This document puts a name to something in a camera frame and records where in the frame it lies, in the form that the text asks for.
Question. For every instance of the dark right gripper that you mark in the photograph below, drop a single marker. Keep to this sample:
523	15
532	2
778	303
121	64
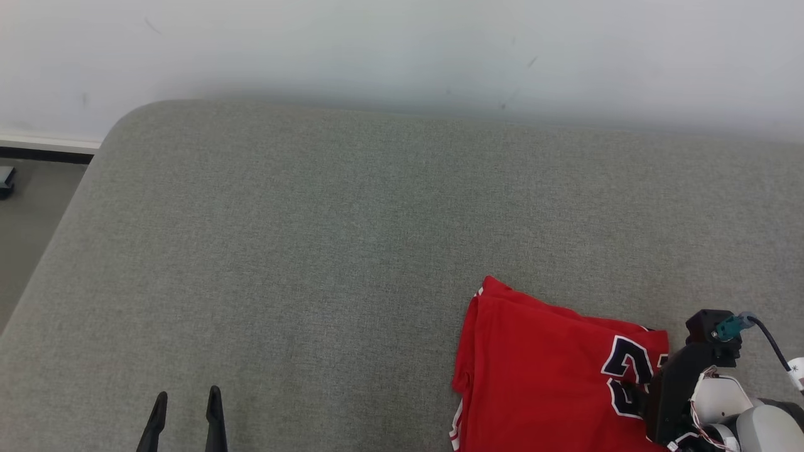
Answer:
675	395

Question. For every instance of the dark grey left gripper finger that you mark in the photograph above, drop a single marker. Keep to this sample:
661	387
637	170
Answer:
154	427
217	424

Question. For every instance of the red white basketball jersey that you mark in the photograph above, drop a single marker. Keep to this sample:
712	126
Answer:
540	376

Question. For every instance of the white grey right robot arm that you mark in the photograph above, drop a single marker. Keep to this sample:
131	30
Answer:
754	420

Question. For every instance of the grey fabric sofa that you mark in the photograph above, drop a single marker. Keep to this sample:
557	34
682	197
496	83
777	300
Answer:
314	251

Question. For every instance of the small dark floor object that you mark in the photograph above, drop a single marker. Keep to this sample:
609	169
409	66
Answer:
6	182

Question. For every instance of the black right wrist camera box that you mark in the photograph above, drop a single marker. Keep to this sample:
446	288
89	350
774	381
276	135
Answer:
710	326

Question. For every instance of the white wall baseboard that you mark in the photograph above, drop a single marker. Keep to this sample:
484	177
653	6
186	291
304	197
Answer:
44	142

